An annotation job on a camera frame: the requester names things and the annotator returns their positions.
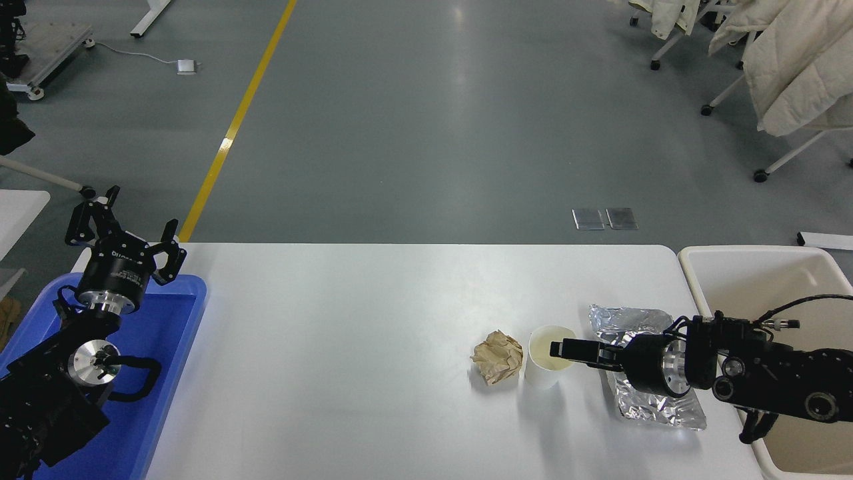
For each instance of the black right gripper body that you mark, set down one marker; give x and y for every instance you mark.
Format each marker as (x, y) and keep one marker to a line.
(643, 366)

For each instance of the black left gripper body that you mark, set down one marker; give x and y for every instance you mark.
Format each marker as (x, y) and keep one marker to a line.
(120, 273)

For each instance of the white paper cup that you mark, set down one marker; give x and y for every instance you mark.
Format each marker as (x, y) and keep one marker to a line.
(540, 374)

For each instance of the silver foil tray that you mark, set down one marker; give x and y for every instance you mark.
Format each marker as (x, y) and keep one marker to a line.
(660, 412)

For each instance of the tan paper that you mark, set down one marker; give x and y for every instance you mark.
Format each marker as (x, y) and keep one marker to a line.
(498, 356)

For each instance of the white side table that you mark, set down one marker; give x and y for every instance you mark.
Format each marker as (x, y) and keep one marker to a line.
(20, 213)

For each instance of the blue plastic tray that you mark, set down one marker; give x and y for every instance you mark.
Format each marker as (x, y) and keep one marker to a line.
(166, 373)

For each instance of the large pale plastic bin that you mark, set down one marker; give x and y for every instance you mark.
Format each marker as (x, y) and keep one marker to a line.
(746, 286)

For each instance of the white power brick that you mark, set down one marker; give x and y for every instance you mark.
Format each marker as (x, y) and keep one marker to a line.
(186, 66)

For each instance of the grey wheeled platform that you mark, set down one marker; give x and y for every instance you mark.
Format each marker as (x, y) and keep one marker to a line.
(60, 40)

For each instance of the black machine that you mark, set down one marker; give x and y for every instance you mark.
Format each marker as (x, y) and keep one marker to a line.
(10, 33)

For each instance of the white metal table foot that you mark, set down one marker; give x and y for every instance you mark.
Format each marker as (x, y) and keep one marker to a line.
(149, 18)

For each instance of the white flat bar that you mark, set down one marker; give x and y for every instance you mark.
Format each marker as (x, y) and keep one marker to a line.
(826, 241)

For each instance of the large cream quilted coat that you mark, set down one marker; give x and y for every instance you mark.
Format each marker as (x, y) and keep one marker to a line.
(800, 66)

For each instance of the small cream coat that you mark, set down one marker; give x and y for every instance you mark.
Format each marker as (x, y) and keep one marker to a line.
(666, 16)

